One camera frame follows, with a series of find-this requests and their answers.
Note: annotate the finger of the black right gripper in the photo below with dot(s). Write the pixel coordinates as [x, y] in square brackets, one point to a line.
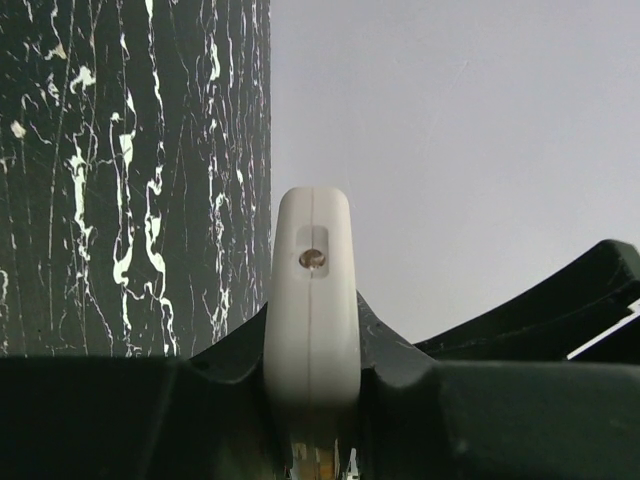
[553, 318]

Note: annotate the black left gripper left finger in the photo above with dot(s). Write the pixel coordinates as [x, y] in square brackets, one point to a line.
[141, 418]

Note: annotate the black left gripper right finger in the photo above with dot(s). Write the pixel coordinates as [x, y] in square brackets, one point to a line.
[425, 419]

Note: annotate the white remote control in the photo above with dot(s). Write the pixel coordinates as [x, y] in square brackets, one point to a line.
[311, 353]

